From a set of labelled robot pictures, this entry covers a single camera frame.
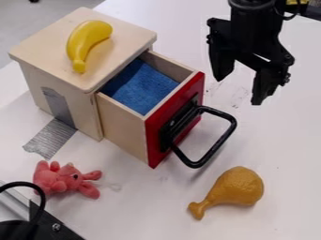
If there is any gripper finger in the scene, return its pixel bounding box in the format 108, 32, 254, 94
249, 66, 291, 106
207, 43, 237, 83

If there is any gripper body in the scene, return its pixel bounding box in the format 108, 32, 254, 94
206, 8, 297, 70

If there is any drawer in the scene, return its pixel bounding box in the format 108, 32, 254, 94
94, 50, 238, 170

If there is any blue cloth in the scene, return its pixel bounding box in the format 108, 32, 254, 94
99, 58, 181, 116

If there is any yellow toy chicken drumstick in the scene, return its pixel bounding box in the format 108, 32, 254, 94
187, 165, 267, 221

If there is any yellow toy banana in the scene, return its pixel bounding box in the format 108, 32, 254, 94
65, 20, 115, 75

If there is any cabinet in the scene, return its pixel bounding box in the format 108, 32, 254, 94
8, 7, 159, 143

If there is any grey tape strip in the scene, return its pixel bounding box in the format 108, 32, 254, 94
21, 86, 80, 161

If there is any pink plush animal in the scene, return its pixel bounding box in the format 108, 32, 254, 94
32, 159, 104, 200

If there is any black cable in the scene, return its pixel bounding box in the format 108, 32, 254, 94
0, 181, 48, 226

